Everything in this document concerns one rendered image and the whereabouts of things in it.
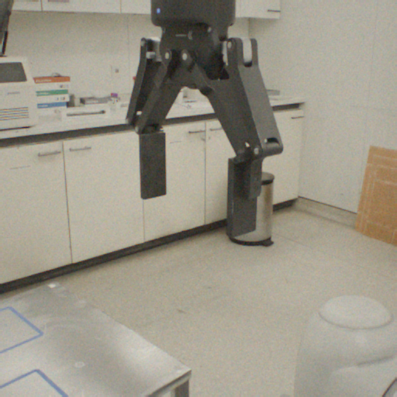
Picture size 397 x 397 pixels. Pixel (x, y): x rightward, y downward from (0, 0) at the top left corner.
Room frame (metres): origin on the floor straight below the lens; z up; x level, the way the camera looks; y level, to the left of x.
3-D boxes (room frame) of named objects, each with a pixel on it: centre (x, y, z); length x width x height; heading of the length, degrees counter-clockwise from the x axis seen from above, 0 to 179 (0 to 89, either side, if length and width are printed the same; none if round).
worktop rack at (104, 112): (2.95, 0.65, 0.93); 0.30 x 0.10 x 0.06; 121
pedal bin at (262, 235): (3.29, -0.40, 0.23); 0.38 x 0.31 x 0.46; 39
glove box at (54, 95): (3.15, 0.91, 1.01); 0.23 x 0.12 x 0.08; 128
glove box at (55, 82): (3.16, 0.89, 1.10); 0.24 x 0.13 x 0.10; 128
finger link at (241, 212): (0.42, -0.04, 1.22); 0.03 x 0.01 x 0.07; 129
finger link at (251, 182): (0.40, -0.05, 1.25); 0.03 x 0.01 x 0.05; 39
